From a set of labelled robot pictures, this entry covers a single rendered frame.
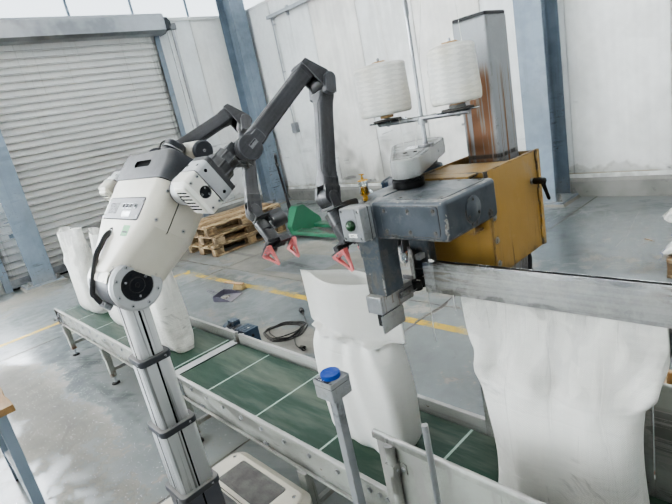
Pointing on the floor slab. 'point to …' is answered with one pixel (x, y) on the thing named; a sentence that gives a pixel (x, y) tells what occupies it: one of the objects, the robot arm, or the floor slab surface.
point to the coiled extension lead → (289, 333)
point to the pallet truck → (303, 217)
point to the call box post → (348, 452)
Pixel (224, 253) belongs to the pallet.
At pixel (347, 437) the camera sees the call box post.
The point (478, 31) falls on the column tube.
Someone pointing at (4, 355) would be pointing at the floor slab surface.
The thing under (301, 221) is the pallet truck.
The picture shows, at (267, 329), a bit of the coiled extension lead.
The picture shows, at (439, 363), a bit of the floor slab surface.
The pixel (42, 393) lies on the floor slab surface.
